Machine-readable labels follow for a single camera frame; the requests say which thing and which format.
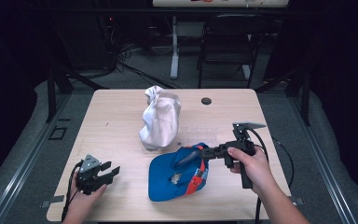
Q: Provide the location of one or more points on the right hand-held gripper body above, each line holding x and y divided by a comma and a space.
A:
242, 145

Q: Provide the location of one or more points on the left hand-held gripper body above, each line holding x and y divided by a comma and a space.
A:
88, 179

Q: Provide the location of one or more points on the clear acrylic peg rack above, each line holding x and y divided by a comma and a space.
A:
200, 135

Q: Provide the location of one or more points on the blue baseball cap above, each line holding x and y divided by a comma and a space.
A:
167, 177

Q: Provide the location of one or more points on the white baseball cap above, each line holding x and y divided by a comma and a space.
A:
161, 121

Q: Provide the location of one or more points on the person's left hand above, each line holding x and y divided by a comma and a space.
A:
80, 202

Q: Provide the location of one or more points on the person's right hand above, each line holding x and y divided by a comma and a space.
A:
258, 171

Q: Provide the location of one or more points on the grey tape strip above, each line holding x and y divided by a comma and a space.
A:
51, 201

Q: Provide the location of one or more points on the black table grommet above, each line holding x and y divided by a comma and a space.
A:
206, 100

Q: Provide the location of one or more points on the white desk foot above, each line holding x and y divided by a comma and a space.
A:
245, 71

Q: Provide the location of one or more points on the black metal stand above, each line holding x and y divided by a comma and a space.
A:
306, 99
51, 96

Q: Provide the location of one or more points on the black folding chair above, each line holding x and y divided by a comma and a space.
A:
230, 46

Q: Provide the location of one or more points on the white desk leg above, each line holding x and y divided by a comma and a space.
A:
174, 56

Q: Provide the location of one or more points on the aluminium floor rail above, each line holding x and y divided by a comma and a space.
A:
323, 161
24, 161

